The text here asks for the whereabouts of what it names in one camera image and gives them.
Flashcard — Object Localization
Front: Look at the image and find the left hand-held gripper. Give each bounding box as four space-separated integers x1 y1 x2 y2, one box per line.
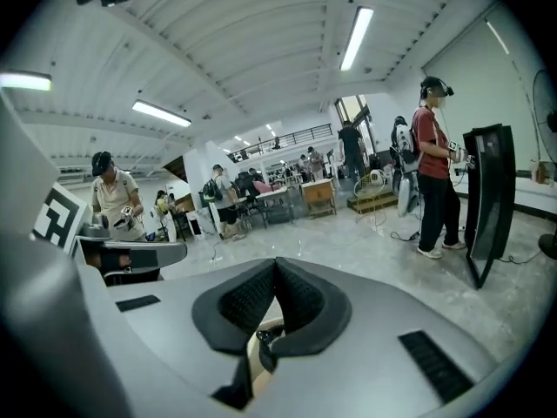
0 89 189 287

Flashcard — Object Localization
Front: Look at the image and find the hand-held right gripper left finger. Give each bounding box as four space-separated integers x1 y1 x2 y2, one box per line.
107 256 280 413

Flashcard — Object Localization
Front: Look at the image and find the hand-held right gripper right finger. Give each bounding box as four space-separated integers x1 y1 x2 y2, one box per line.
243 256 502 418

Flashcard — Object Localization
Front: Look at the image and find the black teapot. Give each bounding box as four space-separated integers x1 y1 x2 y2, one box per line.
255 325 286 374

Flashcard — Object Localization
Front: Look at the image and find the round wooden side table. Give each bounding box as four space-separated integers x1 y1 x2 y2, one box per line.
245 307 286 402

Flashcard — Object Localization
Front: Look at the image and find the wooden platform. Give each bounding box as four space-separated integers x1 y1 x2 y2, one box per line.
346 189 410 213

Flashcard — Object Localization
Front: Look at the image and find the grey work table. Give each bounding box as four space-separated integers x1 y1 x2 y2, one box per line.
254 187 302 230

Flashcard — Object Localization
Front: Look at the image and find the wooden cabinet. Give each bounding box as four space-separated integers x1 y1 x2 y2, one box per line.
299 179 339 219

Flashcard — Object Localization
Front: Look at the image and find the ceiling tube light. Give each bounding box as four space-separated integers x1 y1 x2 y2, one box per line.
131 98 193 128
485 18 511 56
339 6 375 72
0 71 53 92

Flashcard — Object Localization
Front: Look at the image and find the black curved panel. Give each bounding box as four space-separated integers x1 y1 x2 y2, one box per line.
460 123 518 291

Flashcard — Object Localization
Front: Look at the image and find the black balcony railing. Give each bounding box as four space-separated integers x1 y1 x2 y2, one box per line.
226 123 346 164

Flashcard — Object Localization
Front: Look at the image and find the white counter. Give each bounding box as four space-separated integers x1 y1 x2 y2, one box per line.
512 175 557 217

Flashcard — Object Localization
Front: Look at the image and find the small box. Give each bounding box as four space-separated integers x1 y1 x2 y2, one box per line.
528 158 557 186

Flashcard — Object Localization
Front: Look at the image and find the white wire chair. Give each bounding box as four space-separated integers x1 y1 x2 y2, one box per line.
352 167 387 199

